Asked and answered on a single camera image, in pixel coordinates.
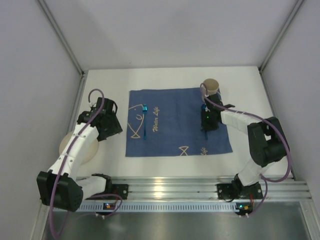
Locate blue metallic spoon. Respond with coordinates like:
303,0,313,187
201,104,208,140

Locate cream round plate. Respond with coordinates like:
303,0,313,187
59,132,99,165

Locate beige cup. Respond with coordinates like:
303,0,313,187
201,78,220,96

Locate blue fish placemat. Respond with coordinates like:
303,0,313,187
125,87,233,158

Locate blue metallic fork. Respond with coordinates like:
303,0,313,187
142,103,148,140

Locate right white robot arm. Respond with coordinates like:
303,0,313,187
201,94,292,195

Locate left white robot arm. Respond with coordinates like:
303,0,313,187
36,97,123,212

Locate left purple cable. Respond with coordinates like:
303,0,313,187
47,88,124,240

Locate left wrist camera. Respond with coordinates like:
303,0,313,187
88,101,97,109

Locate left aluminium corner post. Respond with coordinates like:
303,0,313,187
36,0,86,76

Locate aluminium corner post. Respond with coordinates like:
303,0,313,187
36,0,86,76
258,0,307,73

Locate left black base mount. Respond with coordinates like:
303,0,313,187
88,183,129,200

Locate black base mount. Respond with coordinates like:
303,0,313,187
88,183,129,200
216,183,263,201

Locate aluminium rail frame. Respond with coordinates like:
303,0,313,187
110,177,312,202

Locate right aluminium corner post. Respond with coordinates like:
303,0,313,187
258,0,307,73

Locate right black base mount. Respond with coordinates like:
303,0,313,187
216,183,263,201

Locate slotted grey cable duct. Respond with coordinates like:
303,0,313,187
49,201,256,213

